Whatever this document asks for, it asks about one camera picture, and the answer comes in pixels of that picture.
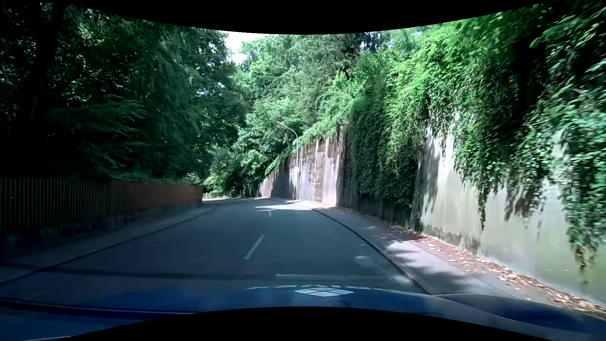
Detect grey asphalt road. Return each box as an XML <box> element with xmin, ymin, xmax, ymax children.
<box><xmin>0</xmin><ymin>197</ymin><xmax>427</xmax><ymax>304</ymax></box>

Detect road markings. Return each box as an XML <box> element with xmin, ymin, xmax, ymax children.
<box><xmin>243</xmin><ymin>209</ymin><xmax>274</xmax><ymax>261</ymax></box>

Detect grey pavement with dry leaves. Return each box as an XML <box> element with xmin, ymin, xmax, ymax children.
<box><xmin>271</xmin><ymin>197</ymin><xmax>606</xmax><ymax>321</ymax></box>

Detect car's own bonnet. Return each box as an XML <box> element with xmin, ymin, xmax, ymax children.
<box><xmin>0</xmin><ymin>284</ymin><xmax>606</xmax><ymax>341</ymax></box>

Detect wood of tall trees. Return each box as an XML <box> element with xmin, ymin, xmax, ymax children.
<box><xmin>0</xmin><ymin>2</ymin><xmax>252</xmax><ymax>200</ymax></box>

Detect brown wooden slat fence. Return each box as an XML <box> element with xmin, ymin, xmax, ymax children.
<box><xmin>0</xmin><ymin>177</ymin><xmax>204</xmax><ymax>234</ymax></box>

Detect grey pavement beside fence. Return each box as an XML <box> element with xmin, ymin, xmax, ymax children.
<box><xmin>0</xmin><ymin>204</ymin><xmax>218</xmax><ymax>286</ymax></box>

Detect grey curved lamp post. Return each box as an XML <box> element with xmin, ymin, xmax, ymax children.
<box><xmin>276</xmin><ymin>121</ymin><xmax>300</xmax><ymax>201</ymax></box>

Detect trees above wall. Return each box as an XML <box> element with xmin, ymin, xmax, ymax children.
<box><xmin>204</xmin><ymin>29</ymin><xmax>417</xmax><ymax>199</ymax></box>

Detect green creeper on wall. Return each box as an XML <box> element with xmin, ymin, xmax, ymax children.
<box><xmin>265</xmin><ymin>0</ymin><xmax>606</xmax><ymax>271</ymax></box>

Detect tall concrete retaining wall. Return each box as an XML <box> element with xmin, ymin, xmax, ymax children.
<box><xmin>258</xmin><ymin>121</ymin><xmax>606</xmax><ymax>306</ymax></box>

